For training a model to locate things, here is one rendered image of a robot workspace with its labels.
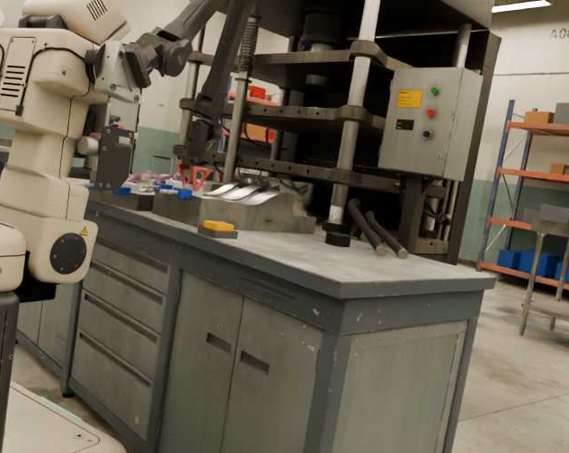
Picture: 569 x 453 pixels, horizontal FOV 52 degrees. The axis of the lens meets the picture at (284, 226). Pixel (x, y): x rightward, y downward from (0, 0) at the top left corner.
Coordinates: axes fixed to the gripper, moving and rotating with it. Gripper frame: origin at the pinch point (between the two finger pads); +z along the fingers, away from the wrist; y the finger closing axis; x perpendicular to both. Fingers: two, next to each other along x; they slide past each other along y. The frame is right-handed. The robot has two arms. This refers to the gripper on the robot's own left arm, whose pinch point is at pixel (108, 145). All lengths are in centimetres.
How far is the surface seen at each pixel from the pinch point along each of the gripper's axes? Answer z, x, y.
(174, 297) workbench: 38, 17, -35
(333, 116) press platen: 14, -91, -32
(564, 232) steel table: 163, -310, -102
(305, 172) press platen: 38, -83, -21
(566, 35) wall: 102, -751, -20
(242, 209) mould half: 19.3, -10.4, -43.1
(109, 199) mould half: 18.4, 2.4, 2.9
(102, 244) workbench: 40.0, 0.1, 15.9
